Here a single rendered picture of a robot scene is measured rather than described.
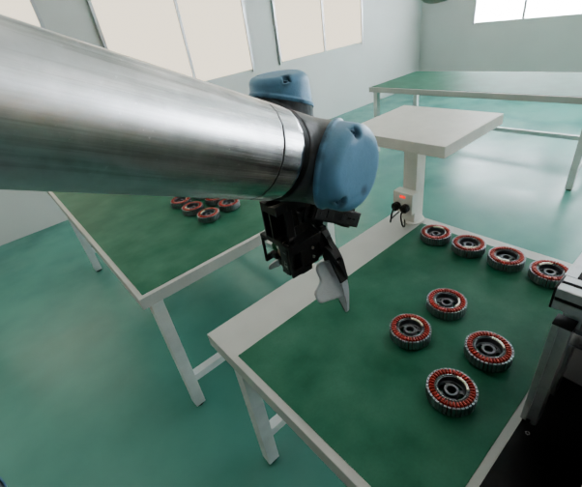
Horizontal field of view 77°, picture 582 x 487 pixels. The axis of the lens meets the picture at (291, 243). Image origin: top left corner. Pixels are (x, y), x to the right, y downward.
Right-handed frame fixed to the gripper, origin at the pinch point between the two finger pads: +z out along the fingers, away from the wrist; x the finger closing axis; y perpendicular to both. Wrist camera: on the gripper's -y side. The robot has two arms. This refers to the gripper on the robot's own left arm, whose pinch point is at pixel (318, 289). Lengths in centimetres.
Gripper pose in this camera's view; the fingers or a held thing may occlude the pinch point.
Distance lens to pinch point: 64.5
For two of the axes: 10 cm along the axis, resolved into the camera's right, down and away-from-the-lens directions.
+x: 6.3, 3.4, -7.0
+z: 1.3, 8.4, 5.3
